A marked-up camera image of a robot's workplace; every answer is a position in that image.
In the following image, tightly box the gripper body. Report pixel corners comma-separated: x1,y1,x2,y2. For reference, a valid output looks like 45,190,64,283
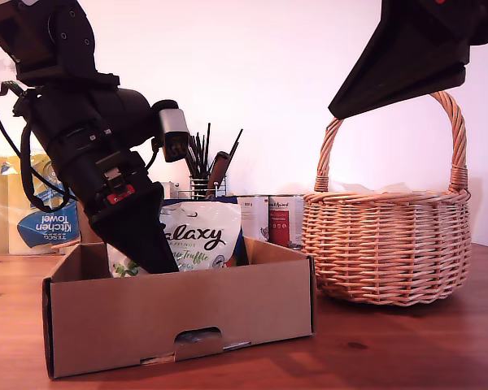
51,129,163,223

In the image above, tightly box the white Galaxy egg bag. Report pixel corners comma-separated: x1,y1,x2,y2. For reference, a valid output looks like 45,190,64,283
333,181,412,195
107,201,245,280

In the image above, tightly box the brown cardboard box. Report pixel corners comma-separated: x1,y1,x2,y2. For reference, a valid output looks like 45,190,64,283
41,201,316,381

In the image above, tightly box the blue Terry's orange egg bag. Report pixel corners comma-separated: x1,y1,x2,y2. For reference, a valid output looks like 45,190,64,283
162,197,251,267

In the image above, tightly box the woven wicker basket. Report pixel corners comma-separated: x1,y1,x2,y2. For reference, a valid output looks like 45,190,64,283
302,91,473,306

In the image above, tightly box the yellow kitchen towel pack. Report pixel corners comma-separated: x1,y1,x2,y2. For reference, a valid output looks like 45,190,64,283
0,153,82,256

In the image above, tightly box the black sticks bundle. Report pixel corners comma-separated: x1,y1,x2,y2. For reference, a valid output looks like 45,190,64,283
185,123,244,180

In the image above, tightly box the red label tin can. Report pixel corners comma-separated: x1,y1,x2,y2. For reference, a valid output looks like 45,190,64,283
268,194,306,249

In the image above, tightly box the chrome wire utensil holder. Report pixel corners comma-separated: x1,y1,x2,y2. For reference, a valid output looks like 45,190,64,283
177,175,229,201

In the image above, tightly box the brown handled utensil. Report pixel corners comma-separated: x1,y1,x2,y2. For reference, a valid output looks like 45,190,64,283
207,150,232,196

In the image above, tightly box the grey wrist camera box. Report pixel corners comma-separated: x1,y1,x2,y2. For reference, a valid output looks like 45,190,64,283
150,99,191,163

